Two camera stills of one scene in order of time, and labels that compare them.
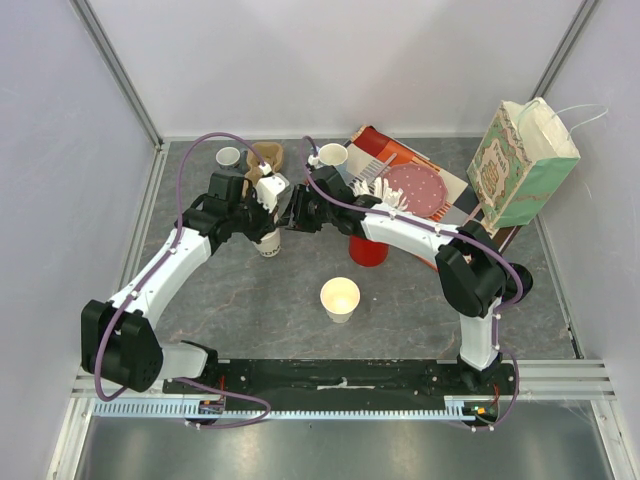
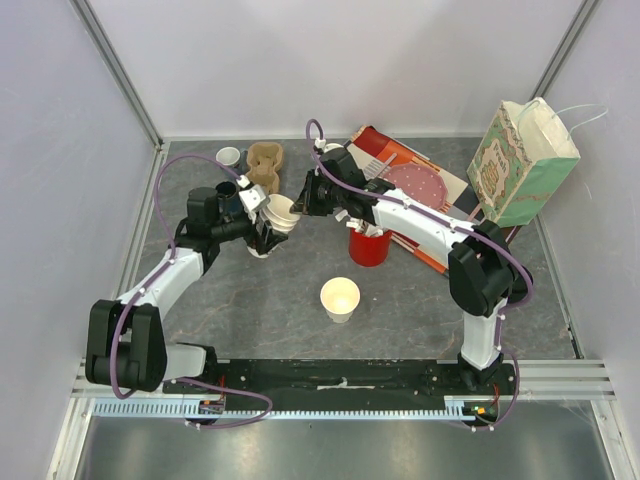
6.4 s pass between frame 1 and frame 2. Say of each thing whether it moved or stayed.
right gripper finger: moved
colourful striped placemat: stayed
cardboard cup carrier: stayed
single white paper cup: stayed
